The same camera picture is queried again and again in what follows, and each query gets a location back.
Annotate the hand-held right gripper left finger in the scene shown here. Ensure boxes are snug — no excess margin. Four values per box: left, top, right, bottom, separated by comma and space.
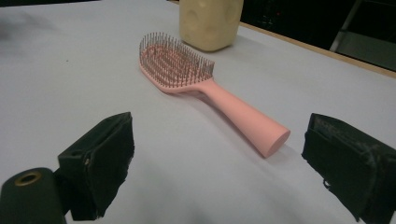
57, 111, 135, 221

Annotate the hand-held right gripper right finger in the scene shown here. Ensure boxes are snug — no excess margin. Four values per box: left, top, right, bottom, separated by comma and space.
301, 112, 396, 224

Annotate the pink hairbrush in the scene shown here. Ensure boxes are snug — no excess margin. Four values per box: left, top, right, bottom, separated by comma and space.
138, 32, 291, 159

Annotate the metal stand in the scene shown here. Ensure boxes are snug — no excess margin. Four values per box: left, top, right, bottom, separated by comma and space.
329, 0, 396, 73

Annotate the cream plastic container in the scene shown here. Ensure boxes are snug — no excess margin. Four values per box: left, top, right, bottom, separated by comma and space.
178, 0, 245, 52

